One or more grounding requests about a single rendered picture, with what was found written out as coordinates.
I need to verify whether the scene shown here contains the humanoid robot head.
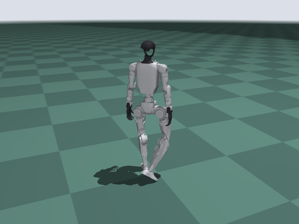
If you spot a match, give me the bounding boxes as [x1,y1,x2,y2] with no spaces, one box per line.
[141,41,155,64]

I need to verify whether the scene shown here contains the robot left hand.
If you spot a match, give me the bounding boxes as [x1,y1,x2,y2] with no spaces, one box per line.
[126,103,134,120]

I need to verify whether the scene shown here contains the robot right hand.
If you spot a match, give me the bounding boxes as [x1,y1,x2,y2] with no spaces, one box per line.
[165,107,172,126]

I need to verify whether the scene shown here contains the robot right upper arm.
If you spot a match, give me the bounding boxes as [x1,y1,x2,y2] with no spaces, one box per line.
[157,63,168,92]

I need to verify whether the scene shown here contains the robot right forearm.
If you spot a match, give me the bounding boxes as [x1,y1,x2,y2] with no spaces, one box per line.
[164,85,172,110]

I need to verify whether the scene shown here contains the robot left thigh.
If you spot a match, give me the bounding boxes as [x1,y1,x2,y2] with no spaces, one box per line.
[133,105,148,144]

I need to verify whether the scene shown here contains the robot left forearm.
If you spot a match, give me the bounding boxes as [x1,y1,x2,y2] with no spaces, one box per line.
[126,83,134,106]

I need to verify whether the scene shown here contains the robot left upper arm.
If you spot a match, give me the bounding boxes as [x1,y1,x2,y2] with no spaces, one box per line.
[128,63,137,89]

